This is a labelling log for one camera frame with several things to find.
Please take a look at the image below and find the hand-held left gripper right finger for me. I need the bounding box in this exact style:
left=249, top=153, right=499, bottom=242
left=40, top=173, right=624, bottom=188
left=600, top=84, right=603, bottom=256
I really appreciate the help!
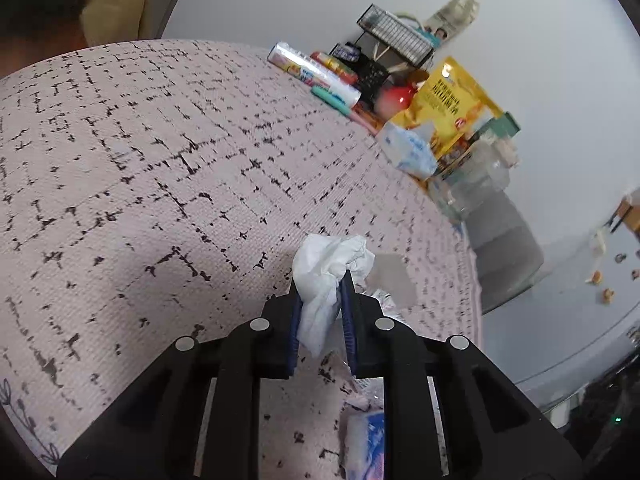
left=339, top=271, right=586, bottom=480

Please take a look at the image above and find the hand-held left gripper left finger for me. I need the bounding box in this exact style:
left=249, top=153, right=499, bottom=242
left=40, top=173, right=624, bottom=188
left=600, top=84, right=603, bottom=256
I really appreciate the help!
left=55, top=280, right=302, bottom=480

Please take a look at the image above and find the large white tissue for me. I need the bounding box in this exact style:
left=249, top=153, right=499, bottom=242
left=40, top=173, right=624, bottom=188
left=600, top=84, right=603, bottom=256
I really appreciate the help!
left=291, top=233, right=376, bottom=359

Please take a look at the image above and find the white fridge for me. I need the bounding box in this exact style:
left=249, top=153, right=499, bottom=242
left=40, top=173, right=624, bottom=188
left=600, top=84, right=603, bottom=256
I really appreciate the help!
left=481, top=199, right=640, bottom=407

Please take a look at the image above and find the blue snack packet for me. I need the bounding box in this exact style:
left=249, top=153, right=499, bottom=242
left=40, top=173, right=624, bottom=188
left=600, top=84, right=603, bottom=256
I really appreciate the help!
left=344, top=409, right=386, bottom=480

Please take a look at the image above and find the grey chair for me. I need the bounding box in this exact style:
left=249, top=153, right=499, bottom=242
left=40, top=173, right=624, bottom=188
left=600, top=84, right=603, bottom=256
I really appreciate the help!
left=464, top=192, right=547, bottom=317

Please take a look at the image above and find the white hanging bag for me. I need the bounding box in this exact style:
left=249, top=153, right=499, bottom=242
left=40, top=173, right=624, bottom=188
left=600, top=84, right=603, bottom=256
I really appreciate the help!
left=587, top=229, right=609, bottom=257

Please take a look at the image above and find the white tissue pack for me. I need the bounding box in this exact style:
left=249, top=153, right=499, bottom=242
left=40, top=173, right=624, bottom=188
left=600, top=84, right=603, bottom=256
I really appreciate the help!
left=375, top=121, right=439, bottom=181

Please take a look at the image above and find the clear plastic jug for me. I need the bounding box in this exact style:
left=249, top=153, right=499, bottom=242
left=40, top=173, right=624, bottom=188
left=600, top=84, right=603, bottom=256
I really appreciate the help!
left=429, top=136, right=517, bottom=227

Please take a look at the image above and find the pink pen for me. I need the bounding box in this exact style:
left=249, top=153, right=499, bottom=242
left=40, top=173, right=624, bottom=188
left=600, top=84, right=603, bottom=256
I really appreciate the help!
left=347, top=109, right=384, bottom=137

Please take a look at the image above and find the wooden box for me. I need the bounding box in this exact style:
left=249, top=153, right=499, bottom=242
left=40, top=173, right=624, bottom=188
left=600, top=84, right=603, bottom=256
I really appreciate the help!
left=606, top=198, right=640, bottom=234

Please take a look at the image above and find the teal pen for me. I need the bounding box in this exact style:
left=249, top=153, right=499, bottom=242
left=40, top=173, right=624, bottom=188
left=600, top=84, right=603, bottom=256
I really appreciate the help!
left=310, top=84, right=352, bottom=114

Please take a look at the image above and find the red round vase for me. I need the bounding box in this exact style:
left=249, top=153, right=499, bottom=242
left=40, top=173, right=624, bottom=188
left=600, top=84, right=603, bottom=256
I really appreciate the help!
left=375, top=82, right=419, bottom=121

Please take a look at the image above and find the yellow snack bag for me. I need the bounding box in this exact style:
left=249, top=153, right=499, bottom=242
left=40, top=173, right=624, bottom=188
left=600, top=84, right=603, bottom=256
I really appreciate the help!
left=387, top=56, right=507, bottom=174

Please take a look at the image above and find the white roll of bags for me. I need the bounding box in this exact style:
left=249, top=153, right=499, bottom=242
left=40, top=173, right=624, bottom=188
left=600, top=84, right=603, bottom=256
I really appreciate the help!
left=267, top=42, right=362, bottom=109

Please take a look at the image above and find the black pen holder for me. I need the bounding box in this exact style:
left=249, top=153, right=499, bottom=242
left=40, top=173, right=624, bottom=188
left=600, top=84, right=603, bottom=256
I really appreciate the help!
left=351, top=54, right=392, bottom=104

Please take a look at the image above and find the green box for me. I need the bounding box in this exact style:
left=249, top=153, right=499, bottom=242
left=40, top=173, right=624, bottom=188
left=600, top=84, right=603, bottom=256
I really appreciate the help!
left=479, top=111, right=521, bottom=144

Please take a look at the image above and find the red packet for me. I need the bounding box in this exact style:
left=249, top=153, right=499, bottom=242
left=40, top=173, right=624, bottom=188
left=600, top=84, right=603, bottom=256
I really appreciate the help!
left=309, top=50, right=359, bottom=84

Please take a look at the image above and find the dark blue small container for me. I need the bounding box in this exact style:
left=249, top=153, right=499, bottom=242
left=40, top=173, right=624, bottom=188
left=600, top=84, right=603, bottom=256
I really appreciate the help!
left=329, top=42, right=362, bottom=64

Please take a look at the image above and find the printed paper tote bag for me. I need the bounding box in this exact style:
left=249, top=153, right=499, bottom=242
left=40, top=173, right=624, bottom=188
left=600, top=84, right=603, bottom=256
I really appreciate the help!
left=424, top=0, right=481, bottom=47

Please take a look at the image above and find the tan covered chair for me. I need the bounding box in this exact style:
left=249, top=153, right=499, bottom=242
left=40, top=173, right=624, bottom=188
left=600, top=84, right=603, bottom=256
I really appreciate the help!
left=79, top=0, right=159, bottom=49

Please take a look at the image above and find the black wire rack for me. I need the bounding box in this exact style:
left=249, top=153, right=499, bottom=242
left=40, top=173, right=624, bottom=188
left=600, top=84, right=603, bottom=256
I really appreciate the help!
left=356, top=3, right=436, bottom=69

